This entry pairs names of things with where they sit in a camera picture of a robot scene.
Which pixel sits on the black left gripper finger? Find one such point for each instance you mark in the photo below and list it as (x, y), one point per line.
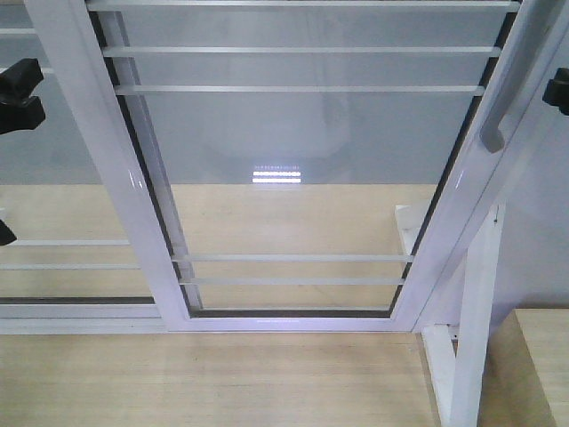
(20, 114)
(20, 80)

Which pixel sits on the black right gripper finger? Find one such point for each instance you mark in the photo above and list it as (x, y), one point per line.
(556, 93)

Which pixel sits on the grey metal door handle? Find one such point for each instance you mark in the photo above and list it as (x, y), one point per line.
(529, 31)

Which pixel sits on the white framed transparent sliding door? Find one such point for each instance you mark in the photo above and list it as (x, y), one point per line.
(278, 137)

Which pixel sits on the white rear support brace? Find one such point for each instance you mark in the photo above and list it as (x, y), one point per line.
(409, 220)

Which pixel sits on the white triangular support brace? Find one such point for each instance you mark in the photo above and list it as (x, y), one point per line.
(457, 371)

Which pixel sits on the white door jamb frame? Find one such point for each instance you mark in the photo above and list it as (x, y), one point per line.
(523, 262)

